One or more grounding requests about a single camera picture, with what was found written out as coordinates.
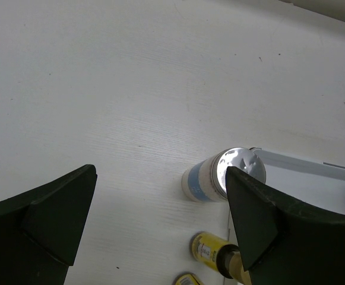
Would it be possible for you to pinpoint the blue label shaker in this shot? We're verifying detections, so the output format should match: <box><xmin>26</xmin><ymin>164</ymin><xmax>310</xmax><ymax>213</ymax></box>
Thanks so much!
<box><xmin>181</xmin><ymin>147</ymin><xmax>267</xmax><ymax>202</ymax></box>

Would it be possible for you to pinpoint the white divided tray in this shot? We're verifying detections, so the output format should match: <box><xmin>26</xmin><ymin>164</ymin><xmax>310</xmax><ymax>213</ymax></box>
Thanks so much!
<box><xmin>253</xmin><ymin>148</ymin><xmax>345</xmax><ymax>215</ymax></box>

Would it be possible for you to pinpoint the yellow small bottle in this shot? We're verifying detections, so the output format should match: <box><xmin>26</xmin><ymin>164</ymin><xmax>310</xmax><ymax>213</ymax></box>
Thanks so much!
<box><xmin>172</xmin><ymin>272</ymin><xmax>204</xmax><ymax>285</ymax></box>
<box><xmin>189</xmin><ymin>232</ymin><xmax>252</xmax><ymax>284</ymax></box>

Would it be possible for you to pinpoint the lower yellow small bottle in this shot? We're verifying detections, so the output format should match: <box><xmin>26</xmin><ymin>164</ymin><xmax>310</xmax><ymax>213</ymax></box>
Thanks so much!
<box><xmin>172</xmin><ymin>272</ymin><xmax>204</xmax><ymax>285</ymax></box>

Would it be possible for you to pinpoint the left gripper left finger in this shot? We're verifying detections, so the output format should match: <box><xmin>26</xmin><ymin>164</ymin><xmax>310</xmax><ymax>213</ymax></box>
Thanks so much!
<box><xmin>0</xmin><ymin>164</ymin><xmax>97</xmax><ymax>284</ymax></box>

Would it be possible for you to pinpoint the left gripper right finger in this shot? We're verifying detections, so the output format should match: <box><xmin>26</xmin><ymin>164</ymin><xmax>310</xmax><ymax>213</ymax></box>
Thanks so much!
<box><xmin>226</xmin><ymin>167</ymin><xmax>345</xmax><ymax>284</ymax></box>

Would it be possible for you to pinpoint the upper yellow small bottle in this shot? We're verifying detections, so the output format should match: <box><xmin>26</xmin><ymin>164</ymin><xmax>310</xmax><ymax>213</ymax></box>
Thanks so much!
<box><xmin>189</xmin><ymin>232</ymin><xmax>252</xmax><ymax>284</ymax></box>

